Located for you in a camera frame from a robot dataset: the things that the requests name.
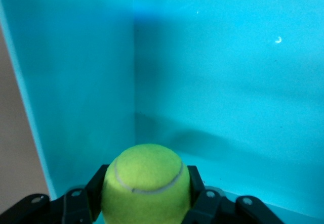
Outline yellow-green tennis ball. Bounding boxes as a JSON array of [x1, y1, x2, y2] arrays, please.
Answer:
[[100, 143, 192, 224]]

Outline blue plastic bin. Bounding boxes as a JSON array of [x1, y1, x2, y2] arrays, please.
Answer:
[[0, 0, 324, 224]]

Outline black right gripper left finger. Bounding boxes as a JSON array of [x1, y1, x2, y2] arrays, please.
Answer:
[[0, 164, 110, 224]]

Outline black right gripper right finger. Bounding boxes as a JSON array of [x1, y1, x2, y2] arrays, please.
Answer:
[[182, 165, 283, 224]]

